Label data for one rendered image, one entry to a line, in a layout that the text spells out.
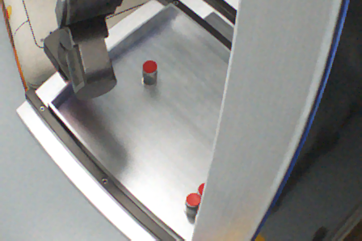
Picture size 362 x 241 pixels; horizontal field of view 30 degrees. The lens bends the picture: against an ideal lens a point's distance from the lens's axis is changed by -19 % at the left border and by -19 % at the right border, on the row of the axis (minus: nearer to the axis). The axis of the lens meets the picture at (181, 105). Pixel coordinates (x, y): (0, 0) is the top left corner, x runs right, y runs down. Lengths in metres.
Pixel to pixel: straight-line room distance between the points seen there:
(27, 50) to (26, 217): 0.48
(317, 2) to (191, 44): 0.87
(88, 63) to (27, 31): 1.08
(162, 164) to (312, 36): 0.76
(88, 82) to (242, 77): 0.49
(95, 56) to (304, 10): 0.59
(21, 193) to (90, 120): 0.95
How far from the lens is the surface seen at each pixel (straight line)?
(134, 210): 1.07
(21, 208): 2.05
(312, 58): 0.39
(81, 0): 0.91
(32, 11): 2.04
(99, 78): 0.93
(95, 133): 1.14
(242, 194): 0.58
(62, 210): 2.04
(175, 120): 1.15
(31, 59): 1.94
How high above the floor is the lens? 1.90
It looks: 61 degrees down
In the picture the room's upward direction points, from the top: 6 degrees clockwise
